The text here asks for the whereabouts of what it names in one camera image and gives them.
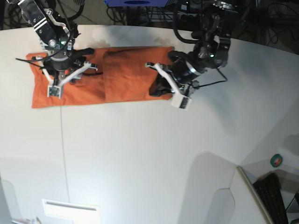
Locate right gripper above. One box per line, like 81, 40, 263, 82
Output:
37, 47, 98, 87

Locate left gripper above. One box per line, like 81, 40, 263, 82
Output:
144, 50, 207, 97

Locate orange t-shirt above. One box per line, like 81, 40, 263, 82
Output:
30, 46, 173, 109

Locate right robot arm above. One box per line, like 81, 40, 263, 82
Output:
17, 0, 97, 88

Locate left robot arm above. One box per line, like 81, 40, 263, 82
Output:
161, 0, 238, 96

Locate blue box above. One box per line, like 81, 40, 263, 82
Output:
104, 0, 176, 7

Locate green tape roll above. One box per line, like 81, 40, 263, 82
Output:
270, 154, 283, 168

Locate black keyboard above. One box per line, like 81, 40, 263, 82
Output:
253, 173, 288, 224

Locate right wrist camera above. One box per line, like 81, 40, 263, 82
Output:
47, 85, 63, 98

